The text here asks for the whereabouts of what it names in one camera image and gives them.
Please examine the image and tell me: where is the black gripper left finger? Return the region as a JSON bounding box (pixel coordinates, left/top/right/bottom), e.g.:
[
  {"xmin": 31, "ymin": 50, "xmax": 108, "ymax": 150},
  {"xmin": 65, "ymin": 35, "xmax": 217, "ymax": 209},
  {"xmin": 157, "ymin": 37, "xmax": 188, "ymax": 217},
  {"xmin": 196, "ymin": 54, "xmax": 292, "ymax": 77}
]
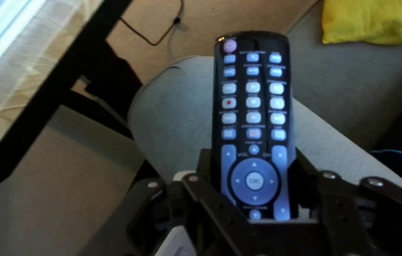
[{"xmin": 76, "ymin": 147, "xmax": 248, "ymax": 256}]

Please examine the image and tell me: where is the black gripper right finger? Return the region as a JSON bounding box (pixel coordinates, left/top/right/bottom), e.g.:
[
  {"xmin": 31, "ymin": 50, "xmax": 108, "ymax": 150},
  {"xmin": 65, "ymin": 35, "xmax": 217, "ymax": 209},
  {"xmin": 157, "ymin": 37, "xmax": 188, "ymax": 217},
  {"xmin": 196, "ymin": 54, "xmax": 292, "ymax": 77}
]
[{"xmin": 288, "ymin": 147, "xmax": 402, "ymax": 256}]

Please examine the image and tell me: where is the black remote control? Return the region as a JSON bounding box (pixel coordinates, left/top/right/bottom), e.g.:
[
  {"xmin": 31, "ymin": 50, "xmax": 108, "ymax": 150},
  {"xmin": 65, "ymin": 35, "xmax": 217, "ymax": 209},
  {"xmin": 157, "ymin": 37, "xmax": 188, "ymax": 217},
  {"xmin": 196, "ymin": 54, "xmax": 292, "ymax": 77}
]
[{"xmin": 211, "ymin": 32, "xmax": 295, "ymax": 222}]

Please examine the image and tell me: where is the grey fabric sofa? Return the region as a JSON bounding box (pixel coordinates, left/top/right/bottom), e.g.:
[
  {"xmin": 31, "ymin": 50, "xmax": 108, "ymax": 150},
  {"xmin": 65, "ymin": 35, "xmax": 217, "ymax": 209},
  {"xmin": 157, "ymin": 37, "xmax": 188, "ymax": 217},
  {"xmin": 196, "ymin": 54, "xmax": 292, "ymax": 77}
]
[{"xmin": 127, "ymin": 6, "xmax": 402, "ymax": 187}]

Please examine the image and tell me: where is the yellow cushion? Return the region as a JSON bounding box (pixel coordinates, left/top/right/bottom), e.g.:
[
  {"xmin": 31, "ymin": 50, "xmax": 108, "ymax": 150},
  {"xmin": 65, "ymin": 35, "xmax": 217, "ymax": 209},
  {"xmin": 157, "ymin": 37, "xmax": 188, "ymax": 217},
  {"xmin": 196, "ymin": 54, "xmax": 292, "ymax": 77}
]
[{"xmin": 321, "ymin": 0, "xmax": 402, "ymax": 46}]

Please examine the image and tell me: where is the black floor cable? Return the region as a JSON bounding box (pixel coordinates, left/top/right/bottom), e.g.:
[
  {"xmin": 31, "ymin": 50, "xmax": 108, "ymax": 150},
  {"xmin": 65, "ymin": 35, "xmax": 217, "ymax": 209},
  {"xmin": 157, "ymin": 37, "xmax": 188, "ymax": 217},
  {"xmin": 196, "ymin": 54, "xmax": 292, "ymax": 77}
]
[{"xmin": 119, "ymin": 0, "xmax": 186, "ymax": 47}]

